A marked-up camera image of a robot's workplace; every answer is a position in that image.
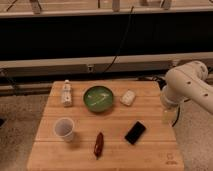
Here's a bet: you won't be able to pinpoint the green ceramic bowl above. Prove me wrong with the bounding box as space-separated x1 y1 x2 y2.
83 86 114 113

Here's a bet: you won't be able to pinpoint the wooden cutting board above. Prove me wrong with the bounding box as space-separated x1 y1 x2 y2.
27 81 184 171

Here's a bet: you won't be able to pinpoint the translucent plastic cup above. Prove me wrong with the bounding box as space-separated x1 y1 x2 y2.
53 118 74 142

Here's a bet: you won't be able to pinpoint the white small bottle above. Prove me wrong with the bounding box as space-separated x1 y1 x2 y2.
61 80 72 107

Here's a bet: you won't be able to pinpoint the black floor cables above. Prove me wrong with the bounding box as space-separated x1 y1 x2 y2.
137 75 167 91

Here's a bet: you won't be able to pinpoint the white rounded block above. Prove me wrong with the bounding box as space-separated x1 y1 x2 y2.
120 90 136 106

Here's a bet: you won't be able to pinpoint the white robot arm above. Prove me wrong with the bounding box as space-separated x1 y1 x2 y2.
160 61 213 124

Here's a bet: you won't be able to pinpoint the black eraser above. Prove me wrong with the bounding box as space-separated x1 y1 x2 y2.
125 121 146 145

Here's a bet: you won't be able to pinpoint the black hanging cable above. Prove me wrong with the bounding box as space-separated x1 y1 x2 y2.
101 5 135 74

